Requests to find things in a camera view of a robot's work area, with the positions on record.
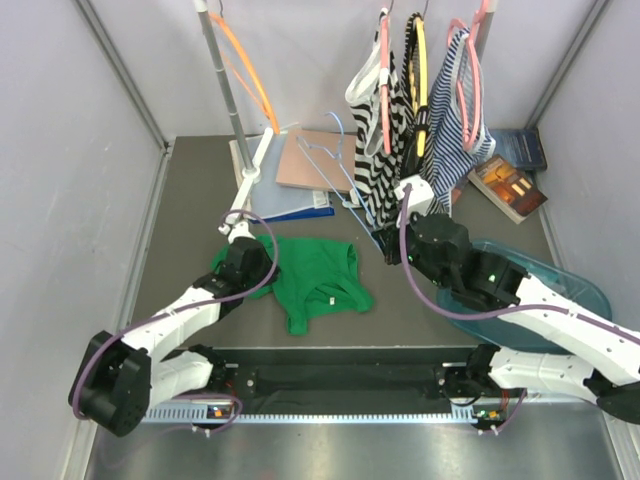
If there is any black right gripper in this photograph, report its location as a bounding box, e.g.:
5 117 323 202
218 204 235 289
372 205 451 290

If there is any green tank top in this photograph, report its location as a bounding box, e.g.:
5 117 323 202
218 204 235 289
209 233 375 337

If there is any light blue wire hanger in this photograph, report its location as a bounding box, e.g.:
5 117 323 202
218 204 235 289
295 111 381 251

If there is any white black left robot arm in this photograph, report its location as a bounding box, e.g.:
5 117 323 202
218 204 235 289
68 236 280 437

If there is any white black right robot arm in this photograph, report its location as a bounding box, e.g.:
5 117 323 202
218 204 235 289
373 213 639 424

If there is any wide black white striped top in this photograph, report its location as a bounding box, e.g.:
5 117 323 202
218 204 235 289
345 43 412 226

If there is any thin black white striped top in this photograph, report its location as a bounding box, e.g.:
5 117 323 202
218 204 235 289
394 87 447 215

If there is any blue white striped tank top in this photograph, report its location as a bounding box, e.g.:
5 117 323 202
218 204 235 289
429 28 496 210

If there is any yellow black hanger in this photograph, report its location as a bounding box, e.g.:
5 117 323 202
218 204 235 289
403 12 428 176

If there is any orange plastic hanger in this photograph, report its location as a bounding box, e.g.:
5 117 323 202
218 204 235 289
209 13 281 134

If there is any pink hanger right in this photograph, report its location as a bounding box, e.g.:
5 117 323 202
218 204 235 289
455 0 491 152

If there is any pink hanger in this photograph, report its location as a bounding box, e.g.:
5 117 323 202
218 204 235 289
455 0 491 152
379 3 393 154

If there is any pink hanger left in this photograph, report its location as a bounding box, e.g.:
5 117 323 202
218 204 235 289
379 3 393 154

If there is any blue white folder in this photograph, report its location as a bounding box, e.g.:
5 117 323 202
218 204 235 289
247 134 335 222

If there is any white rack base foot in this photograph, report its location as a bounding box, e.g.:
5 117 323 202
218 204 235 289
229 127 276 220

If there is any pink brown notebook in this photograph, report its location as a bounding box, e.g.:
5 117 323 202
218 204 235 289
276 128 352 193

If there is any orange cover book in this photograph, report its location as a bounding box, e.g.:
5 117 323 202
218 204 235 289
468 155 548 224

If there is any teal transparent plastic basket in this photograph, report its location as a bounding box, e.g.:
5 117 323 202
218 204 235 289
447 239 613 355

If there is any dark blue book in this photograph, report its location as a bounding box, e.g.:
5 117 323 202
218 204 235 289
490 128 548 171

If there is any grey rack pole right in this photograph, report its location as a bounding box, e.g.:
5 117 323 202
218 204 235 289
475 0 499 61

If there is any grey rack pole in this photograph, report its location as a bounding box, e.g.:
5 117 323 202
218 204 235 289
475 0 499 61
193 0 257 175

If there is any grey rack pole left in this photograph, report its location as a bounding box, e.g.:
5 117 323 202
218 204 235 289
193 0 257 175

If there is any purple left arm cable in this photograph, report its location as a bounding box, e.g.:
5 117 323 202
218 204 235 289
72 209 279 421

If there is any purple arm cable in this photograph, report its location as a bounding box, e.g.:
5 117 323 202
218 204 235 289
72 209 279 421
396 182 640 346

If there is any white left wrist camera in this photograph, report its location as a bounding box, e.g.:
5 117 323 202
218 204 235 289
218 220 255 245

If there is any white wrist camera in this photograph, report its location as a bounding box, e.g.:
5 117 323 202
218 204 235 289
393 175 435 215
218 220 255 245

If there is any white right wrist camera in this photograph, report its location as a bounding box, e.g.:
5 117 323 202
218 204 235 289
393 175 435 215

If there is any grey slotted cable duct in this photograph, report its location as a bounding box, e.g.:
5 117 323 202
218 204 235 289
142 401 478 425

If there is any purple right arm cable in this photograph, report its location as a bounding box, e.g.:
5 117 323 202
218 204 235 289
396 182 640 346

